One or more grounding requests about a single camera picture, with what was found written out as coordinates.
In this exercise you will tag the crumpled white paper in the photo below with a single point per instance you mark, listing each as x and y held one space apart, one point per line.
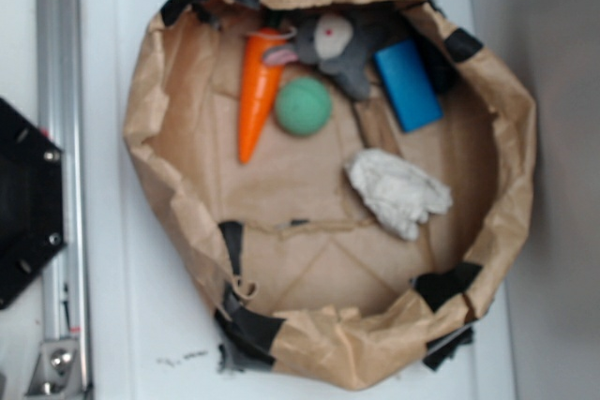
400 195

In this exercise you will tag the brown paper bag tray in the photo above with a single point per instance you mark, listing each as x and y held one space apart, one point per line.
299 274

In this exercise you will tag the green ball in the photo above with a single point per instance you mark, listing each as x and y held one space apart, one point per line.
303 107

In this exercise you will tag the orange toy carrot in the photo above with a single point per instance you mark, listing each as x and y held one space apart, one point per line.
259 84

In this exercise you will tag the grey plush bunny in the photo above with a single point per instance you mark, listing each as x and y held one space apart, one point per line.
339 46

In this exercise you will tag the blue rectangular block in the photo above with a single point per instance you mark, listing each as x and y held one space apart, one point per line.
407 85

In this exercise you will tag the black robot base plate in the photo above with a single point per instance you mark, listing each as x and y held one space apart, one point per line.
32 219

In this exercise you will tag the aluminium extrusion rail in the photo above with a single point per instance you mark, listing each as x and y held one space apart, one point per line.
59 70

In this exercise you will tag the metal corner bracket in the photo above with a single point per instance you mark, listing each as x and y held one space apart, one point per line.
58 373

